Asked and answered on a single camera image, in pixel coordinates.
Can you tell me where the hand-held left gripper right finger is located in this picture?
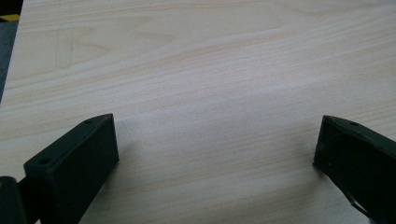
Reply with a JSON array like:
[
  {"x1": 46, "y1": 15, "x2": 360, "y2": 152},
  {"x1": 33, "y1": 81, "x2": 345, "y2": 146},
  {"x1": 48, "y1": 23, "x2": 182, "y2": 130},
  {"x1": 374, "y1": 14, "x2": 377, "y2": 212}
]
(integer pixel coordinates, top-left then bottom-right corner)
[{"x1": 313, "y1": 115, "x2": 396, "y2": 224}]

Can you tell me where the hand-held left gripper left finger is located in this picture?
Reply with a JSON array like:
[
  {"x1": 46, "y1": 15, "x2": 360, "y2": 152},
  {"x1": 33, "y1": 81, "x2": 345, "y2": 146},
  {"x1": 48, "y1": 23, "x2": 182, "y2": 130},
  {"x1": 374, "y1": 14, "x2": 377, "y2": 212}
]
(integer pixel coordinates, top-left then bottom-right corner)
[{"x1": 23, "y1": 113, "x2": 120, "y2": 224}]

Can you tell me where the black yellow striped stand base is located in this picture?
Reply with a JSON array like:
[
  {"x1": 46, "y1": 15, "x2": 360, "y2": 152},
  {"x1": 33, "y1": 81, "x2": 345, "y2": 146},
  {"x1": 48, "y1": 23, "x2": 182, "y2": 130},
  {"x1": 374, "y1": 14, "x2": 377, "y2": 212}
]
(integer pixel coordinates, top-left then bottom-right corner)
[{"x1": 0, "y1": 0, "x2": 24, "y2": 23}]

